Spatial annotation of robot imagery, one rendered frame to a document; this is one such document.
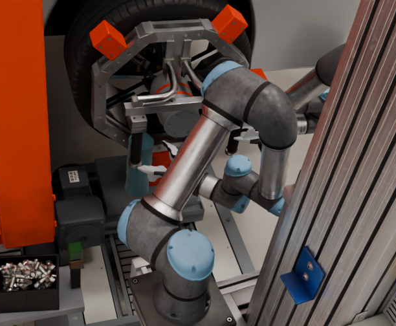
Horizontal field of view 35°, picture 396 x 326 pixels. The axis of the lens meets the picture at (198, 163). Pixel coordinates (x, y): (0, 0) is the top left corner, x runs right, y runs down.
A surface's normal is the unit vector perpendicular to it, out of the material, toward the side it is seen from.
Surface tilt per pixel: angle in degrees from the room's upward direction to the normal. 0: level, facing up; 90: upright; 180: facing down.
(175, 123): 90
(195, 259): 8
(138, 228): 46
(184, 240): 8
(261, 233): 0
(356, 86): 90
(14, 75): 90
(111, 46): 90
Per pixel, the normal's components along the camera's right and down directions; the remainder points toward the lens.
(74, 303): 0.13, -0.70
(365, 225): -0.90, 0.21
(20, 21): 0.29, 0.71
